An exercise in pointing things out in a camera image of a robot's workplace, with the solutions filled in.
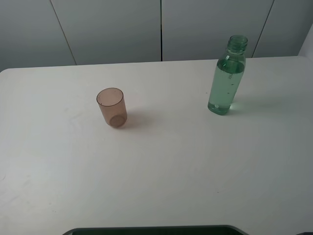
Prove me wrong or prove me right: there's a green plastic water bottle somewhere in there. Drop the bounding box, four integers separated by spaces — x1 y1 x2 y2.
207 35 248 116

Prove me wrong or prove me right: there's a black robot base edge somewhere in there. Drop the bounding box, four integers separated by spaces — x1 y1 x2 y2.
65 225 246 235

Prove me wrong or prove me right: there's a pink translucent plastic cup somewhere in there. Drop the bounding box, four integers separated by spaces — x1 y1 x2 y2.
96 88 127 128

